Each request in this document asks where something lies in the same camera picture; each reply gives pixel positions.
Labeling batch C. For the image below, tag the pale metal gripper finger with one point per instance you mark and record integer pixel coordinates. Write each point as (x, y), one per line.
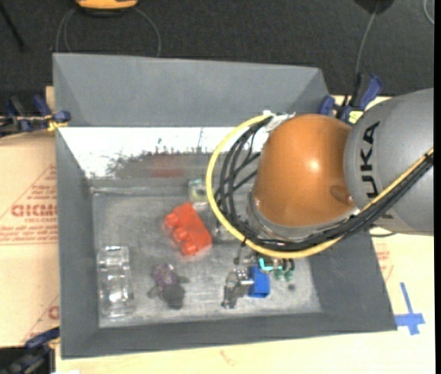
(247, 283)
(231, 290)

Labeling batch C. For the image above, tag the blue block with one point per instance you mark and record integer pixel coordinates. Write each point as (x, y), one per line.
(260, 284)

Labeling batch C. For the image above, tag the purple and black toy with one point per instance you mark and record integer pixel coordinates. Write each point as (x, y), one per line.
(169, 286)

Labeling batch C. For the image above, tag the red toy brick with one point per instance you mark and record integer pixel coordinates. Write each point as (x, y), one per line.
(189, 228)

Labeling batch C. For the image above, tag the pale green small block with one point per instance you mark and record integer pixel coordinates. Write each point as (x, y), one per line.
(197, 191)

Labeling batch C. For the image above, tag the clear plastic box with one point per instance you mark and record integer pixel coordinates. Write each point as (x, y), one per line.
(114, 283)

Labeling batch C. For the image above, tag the grey metal bin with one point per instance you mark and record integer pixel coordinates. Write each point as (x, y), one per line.
(135, 92)

